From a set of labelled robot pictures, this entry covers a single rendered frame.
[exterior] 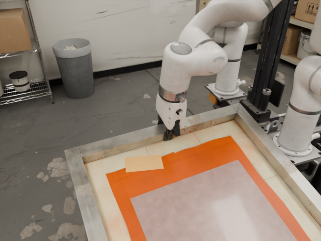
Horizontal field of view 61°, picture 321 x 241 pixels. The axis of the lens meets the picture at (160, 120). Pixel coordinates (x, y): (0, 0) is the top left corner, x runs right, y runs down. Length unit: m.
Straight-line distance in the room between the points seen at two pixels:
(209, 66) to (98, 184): 0.41
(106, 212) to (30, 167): 2.11
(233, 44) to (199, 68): 0.57
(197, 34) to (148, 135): 0.31
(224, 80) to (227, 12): 0.58
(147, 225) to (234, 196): 0.25
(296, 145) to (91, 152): 0.65
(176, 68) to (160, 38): 3.69
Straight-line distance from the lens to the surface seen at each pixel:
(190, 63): 0.63
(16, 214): 2.43
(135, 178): 0.75
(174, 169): 0.78
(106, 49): 4.05
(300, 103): 0.92
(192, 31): 0.71
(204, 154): 0.83
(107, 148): 0.76
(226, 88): 1.28
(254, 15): 0.69
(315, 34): 0.86
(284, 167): 0.86
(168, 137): 0.80
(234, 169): 0.83
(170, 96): 0.68
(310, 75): 0.88
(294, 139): 0.98
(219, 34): 1.19
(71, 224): 2.22
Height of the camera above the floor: 1.74
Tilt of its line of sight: 34 degrees down
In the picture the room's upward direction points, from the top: straight up
